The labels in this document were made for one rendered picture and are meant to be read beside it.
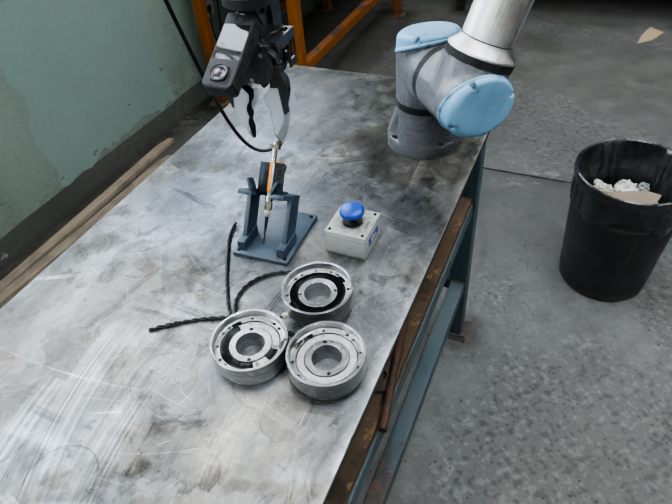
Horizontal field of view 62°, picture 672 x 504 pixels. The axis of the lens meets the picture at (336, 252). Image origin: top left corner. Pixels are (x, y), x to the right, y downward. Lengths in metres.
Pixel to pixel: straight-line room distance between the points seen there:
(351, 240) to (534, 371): 1.03
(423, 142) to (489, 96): 0.21
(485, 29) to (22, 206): 1.98
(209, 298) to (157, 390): 0.17
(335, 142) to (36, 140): 1.55
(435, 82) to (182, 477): 0.69
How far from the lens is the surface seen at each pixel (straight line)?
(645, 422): 1.79
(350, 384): 0.72
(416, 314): 1.15
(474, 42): 0.94
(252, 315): 0.80
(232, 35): 0.79
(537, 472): 1.62
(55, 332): 0.94
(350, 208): 0.88
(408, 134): 1.11
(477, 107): 0.94
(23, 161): 2.48
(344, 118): 1.27
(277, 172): 0.90
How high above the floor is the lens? 1.42
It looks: 43 degrees down
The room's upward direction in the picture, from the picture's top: 6 degrees counter-clockwise
